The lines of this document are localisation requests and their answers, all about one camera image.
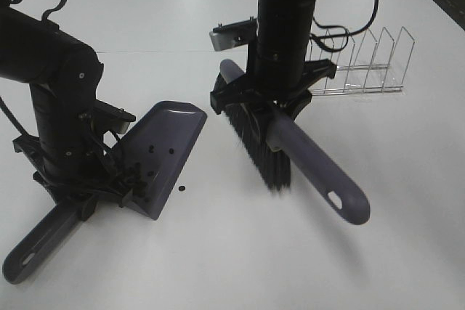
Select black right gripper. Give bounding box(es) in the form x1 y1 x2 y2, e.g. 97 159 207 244
210 59 336 132

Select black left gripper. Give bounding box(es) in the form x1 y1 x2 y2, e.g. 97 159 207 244
13 131 140 221

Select purple brush black bristles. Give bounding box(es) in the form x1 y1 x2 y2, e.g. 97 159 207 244
214 58 371 226

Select pile of coffee beans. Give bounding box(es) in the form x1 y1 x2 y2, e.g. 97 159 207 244
129 144 186 205

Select purple plastic dustpan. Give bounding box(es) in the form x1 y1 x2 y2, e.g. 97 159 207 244
2 101 207 285

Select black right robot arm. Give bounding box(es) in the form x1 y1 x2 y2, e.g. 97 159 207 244
210 0 337 139

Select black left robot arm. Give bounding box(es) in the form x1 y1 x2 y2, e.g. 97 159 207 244
1 0 136 221

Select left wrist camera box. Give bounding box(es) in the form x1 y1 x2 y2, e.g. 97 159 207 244
78 99 136 134

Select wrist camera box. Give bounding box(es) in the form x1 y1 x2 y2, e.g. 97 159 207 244
78 99 136 134
209 17 257 52

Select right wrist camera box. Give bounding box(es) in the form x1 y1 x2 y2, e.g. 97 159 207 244
209 17 257 52

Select chrome wire dish rack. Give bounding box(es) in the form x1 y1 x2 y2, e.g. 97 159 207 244
307 27 416 96

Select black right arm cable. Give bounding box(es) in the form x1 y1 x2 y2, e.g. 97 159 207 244
308 0 381 53

